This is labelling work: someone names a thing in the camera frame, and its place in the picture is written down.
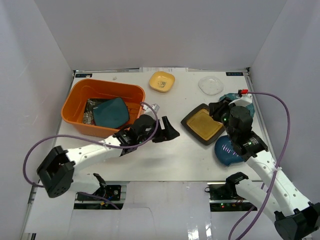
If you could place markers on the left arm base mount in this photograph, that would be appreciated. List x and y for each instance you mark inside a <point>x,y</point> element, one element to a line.
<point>108,197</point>

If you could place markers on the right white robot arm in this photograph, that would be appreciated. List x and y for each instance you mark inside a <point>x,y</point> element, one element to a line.
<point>294,215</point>

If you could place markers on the yellow panda square dish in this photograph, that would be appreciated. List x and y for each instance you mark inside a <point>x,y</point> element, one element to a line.
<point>161,81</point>

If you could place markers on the teal square plate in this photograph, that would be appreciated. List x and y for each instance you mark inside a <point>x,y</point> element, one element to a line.
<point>112,113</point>

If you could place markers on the orange plastic bin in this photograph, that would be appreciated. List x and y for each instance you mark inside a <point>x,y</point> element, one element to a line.
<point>74,107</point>

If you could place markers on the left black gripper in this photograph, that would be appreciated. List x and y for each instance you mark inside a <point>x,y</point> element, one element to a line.
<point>160,130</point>

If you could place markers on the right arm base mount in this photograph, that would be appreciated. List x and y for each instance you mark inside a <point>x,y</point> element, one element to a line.
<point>220,200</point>

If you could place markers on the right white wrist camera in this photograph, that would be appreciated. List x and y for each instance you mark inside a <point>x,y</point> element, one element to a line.
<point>245,98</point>

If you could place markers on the dark blue shell plate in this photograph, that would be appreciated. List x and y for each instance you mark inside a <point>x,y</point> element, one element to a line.
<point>225,152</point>

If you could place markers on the yellow and black square plate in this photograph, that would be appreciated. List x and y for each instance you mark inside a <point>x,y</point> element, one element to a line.
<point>202,126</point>

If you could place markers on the clear glass plate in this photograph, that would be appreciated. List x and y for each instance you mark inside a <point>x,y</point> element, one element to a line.
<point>210,85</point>

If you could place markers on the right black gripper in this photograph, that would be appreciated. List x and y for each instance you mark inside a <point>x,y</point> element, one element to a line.
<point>216,109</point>

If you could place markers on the white paper sheets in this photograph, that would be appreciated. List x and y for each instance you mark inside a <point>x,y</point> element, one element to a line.
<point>163,69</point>

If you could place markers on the teal scalloped round plate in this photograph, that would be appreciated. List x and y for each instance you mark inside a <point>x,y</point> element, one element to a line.
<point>234,96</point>

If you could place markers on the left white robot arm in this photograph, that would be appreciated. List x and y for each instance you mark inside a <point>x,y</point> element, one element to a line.
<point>61,169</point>

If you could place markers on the black floral square plate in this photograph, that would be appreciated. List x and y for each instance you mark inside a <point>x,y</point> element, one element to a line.
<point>91,103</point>

